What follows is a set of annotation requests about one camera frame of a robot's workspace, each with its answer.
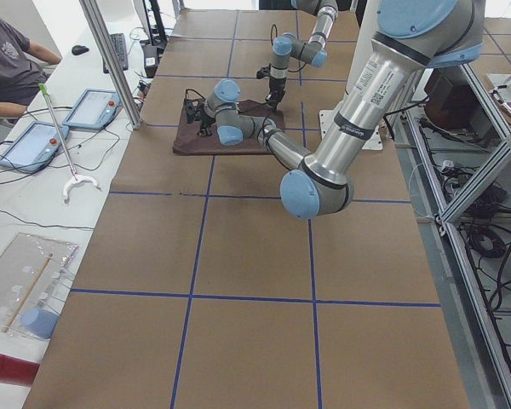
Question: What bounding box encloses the light blue cup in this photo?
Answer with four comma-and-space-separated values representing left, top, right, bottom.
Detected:
20, 308, 59, 339

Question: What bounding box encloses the seated person grey shirt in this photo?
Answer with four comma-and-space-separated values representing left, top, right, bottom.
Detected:
0, 18, 61, 120

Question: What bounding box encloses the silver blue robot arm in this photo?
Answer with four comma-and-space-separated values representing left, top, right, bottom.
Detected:
184, 0, 485, 219
256, 0, 339, 111

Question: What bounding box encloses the near blue teach pendant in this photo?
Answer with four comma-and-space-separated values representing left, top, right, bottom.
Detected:
0, 121, 61, 174

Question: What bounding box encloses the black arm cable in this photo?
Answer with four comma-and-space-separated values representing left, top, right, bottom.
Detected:
238, 108, 278, 137
269, 23, 307, 73

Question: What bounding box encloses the black computer mouse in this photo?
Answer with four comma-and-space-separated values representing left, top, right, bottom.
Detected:
71, 44, 89, 56

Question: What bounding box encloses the white reacher grabber tool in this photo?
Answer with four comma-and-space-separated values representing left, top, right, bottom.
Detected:
38, 83, 101, 204

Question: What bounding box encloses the black box with label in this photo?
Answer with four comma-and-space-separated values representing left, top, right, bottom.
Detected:
142, 44, 159, 78

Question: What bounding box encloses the silver foil bag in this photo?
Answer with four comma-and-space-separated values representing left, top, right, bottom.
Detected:
0, 233, 78, 339

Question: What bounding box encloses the aluminium frame rack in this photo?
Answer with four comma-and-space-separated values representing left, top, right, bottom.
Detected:
392, 55, 511, 408

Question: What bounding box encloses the brown t-shirt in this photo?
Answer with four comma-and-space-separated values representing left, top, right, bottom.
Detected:
172, 108, 268, 156

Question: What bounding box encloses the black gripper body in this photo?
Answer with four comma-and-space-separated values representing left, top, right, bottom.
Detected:
256, 64, 287, 102
183, 97, 215, 128

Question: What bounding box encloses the blue teach pendant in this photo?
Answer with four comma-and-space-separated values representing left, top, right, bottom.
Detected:
63, 89, 121, 130
0, 121, 61, 174

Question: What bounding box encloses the black keyboard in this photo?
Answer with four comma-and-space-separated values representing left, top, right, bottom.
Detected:
109, 33, 129, 71

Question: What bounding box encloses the far blue teach pendant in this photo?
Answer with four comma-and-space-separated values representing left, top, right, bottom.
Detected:
63, 89, 121, 130

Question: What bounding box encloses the aluminium frame post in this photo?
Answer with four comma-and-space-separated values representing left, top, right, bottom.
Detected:
79, 0, 142, 130

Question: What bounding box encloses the red bottle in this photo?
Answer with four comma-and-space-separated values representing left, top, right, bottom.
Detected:
0, 354, 39, 387

